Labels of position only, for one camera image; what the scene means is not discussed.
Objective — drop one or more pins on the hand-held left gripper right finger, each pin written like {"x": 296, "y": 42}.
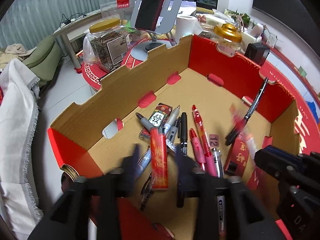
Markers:
{"x": 182, "y": 167}

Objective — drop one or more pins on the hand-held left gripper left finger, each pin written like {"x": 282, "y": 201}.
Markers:
{"x": 135, "y": 165}

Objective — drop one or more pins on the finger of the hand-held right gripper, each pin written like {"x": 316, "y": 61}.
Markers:
{"x": 277, "y": 162}

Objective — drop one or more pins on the pink grip gel pen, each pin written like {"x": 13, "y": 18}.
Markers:
{"x": 197, "y": 150}

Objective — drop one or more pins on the red patterned lighter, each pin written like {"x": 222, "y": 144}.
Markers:
{"x": 158, "y": 157}

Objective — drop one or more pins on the dark translucent pen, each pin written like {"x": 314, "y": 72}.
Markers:
{"x": 147, "y": 192}

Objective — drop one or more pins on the thin black marker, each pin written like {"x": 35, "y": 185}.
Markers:
{"x": 183, "y": 130}

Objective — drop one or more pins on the small red box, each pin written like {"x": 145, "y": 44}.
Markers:
{"x": 240, "y": 155}

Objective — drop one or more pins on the grey grip gel pen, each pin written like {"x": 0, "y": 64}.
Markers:
{"x": 172, "y": 121}
{"x": 143, "y": 121}

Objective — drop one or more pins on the red clear gel pen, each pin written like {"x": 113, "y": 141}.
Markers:
{"x": 200, "y": 122}

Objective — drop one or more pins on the clear pen with white barrel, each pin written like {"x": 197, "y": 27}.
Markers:
{"x": 221, "y": 205}

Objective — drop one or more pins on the dark pack with tile print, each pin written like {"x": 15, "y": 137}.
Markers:
{"x": 160, "y": 116}

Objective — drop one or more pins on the thick black marker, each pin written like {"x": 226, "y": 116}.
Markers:
{"x": 252, "y": 107}

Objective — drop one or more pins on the red cardboard box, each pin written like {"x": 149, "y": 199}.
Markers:
{"x": 120, "y": 100}

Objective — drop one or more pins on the small pink tag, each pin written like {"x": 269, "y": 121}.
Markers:
{"x": 213, "y": 140}

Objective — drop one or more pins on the round red printed tablecloth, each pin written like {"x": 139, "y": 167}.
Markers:
{"x": 92, "y": 76}

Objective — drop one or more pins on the black radio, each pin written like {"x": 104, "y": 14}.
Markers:
{"x": 257, "y": 53}

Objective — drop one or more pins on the plastic jar with yellow lid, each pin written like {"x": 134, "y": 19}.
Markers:
{"x": 107, "y": 47}

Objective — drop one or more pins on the white cloth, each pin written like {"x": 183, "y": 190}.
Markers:
{"x": 15, "y": 120}

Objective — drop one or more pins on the white mug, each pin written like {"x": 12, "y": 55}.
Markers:
{"x": 257, "y": 30}

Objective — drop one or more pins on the glass jar with gold lid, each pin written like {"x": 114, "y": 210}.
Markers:
{"x": 227, "y": 36}

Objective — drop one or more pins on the white paper towel roll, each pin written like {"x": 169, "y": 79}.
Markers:
{"x": 186, "y": 26}

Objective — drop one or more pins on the green cushion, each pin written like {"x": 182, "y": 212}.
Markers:
{"x": 45, "y": 55}

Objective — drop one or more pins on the white side table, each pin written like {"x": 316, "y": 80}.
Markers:
{"x": 75, "y": 27}

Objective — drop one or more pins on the green potted plants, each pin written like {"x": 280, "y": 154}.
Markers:
{"x": 237, "y": 17}

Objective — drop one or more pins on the phone on grey stand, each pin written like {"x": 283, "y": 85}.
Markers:
{"x": 172, "y": 12}

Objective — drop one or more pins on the small red sign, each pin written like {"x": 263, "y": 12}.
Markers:
{"x": 123, "y": 0}

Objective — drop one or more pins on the black wall screen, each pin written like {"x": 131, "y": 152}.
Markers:
{"x": 287, "y": 0}

